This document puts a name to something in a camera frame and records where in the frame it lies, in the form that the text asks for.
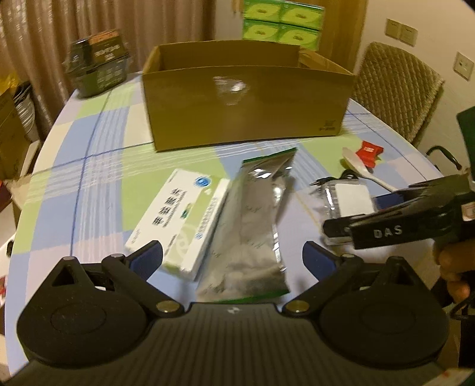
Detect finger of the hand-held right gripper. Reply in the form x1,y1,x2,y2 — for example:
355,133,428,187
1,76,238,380
322,198,455,238
398,174,472,203

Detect stacked metal buckets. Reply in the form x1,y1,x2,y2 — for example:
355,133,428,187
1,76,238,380
13,80,38,142

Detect dark green panel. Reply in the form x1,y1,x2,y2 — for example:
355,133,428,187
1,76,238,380
456,107,475,179

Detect person's right hand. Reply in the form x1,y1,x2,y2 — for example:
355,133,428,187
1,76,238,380
436,239,475,305

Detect clear plastic box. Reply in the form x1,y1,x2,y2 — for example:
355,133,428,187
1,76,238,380
321,180,377,246

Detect dark instant noodle pack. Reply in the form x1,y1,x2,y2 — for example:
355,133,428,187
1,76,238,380
63,30,132,99

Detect white green medicine box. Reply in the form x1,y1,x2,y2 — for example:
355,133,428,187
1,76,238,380
124,169,231,281

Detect red packet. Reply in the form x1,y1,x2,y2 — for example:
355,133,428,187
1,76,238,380
355,141,385,169

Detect white plastic spoon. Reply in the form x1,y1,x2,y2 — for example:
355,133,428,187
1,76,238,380
341,147,398,193

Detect silver foil pouch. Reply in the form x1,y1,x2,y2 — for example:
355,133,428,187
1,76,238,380
195,148,298,303

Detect black cable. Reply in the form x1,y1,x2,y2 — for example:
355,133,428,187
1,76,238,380
315,170,359,187

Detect black metal frame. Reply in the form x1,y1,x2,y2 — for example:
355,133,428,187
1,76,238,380
425,145,465,172

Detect green tissue pack bundle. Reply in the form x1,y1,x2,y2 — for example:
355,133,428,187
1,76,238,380
242,0,325,50

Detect open cardboard carton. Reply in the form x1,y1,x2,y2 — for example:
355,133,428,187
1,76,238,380
0,89,35,181

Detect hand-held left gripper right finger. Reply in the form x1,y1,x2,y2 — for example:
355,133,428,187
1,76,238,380
283,241,435,317

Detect brown cardboard box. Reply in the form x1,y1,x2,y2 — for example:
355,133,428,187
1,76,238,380
142,40,357,153

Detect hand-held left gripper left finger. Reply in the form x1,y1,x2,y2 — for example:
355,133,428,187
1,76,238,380
37,241,183,318

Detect beige curtain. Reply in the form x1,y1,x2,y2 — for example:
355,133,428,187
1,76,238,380
0,0,218,123

